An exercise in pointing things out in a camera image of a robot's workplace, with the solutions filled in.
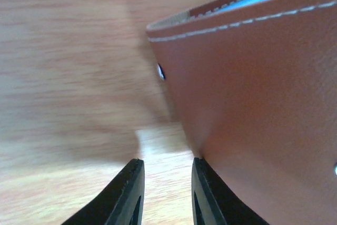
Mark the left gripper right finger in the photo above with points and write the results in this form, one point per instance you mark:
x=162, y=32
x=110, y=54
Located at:
x=214, y=202

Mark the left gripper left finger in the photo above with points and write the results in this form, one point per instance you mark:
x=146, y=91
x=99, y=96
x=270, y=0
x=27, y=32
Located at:
x=120, y=202

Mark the brown leather card holder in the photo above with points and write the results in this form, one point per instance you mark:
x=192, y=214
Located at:
x=254, y=85

